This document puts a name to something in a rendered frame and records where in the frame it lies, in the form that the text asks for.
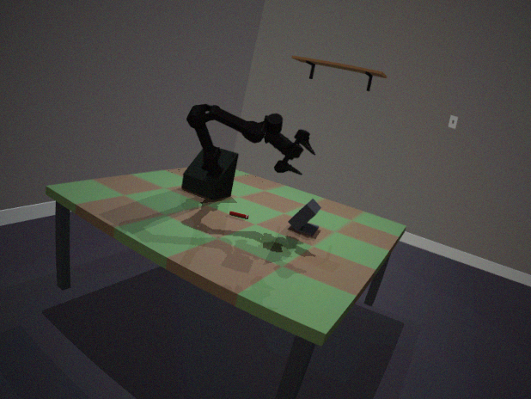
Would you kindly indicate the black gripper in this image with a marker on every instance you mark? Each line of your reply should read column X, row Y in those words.
column 288, row 148

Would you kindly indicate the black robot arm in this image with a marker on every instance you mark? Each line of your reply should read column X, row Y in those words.
column 269, row 129

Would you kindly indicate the black square panel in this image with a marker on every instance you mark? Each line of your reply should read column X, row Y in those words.
column 300, row 221

